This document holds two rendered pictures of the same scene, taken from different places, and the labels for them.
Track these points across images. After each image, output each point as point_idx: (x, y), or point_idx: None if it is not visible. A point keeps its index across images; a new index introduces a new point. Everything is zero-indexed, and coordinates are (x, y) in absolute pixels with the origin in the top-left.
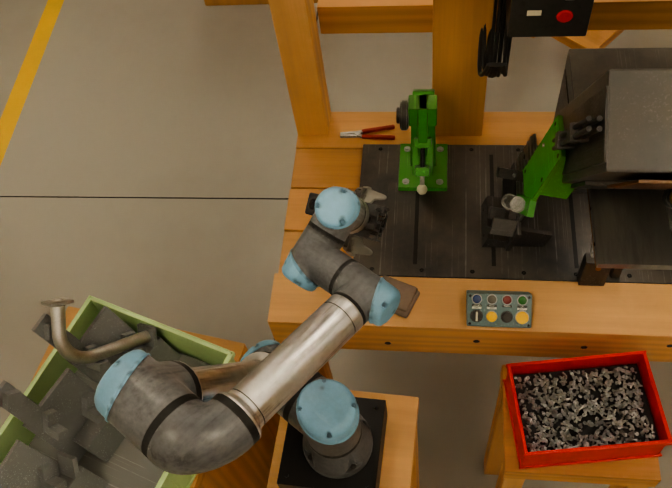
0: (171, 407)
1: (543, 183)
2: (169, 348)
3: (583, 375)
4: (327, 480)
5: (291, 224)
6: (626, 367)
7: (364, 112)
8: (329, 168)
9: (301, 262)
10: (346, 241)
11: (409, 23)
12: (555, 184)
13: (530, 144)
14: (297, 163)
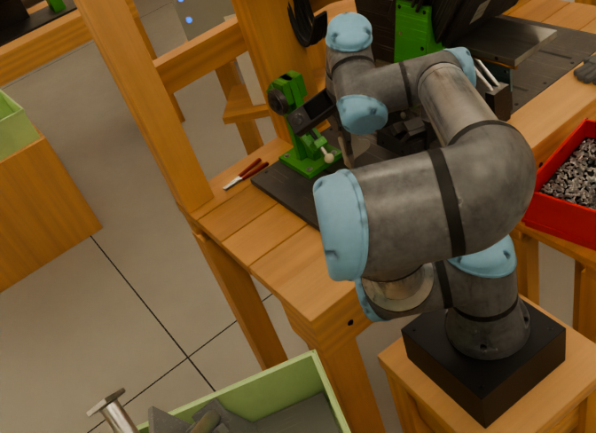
0: (435, 153)
1: (427, 48)
2: (241, 419)
3: (569, 163)
4: (517, 355)
5: (249, 258)
6: (584, 141)
7: (227, 169)
8: (239, 210)
9: (362, 90)
10: (348, 133)
11: (227, 50)
12: (432, 49)
13: (380, 65)
14: (208, 226)
